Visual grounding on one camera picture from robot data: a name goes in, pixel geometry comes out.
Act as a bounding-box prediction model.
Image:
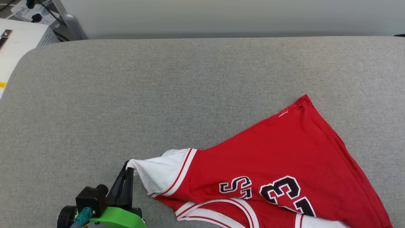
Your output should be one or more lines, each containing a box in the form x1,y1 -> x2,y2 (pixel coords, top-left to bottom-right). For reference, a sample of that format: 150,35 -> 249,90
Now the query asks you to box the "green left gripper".
90,161 -> 148,228

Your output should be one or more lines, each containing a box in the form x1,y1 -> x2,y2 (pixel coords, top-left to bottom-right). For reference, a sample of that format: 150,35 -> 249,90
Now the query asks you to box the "red and white basketball jersey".
126,94 -> 393,228

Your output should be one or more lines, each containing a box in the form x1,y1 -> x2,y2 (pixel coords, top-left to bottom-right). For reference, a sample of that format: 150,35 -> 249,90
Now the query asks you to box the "pale metal table leg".
52,0 -> 89,41

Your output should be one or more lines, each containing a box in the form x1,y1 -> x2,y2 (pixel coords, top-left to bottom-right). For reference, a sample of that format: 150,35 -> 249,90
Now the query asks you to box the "white cabinet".
0,18 -> 61,99

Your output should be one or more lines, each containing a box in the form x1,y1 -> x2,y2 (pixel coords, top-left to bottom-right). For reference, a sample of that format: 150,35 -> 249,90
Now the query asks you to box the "white power strip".
11,0 -> 61,26

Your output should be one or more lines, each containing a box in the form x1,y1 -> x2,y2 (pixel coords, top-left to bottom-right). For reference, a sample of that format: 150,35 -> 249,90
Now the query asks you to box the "black metal strip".
0,29 -> 13,48

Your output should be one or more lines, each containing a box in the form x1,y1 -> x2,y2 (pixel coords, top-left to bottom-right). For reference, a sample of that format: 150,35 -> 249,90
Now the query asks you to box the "black power cord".
34,0 -> 69,26

